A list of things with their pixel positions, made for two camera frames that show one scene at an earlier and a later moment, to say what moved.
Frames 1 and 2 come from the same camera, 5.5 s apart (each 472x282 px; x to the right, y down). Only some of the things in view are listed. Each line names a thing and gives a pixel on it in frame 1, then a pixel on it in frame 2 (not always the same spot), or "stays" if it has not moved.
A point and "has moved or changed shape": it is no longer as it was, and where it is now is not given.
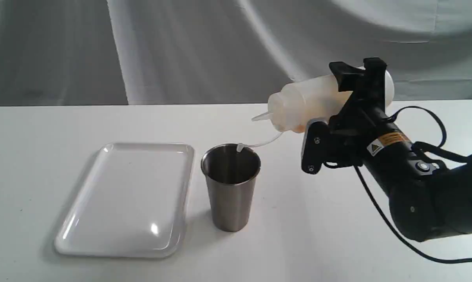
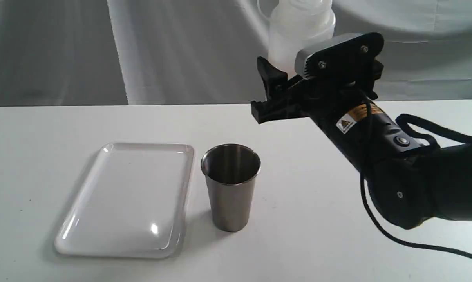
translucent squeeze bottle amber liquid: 304,102 has moved or changed shape
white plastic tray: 132,202 stays
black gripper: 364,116 to 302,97
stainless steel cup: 231,170 stays
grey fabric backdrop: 91,53 stays
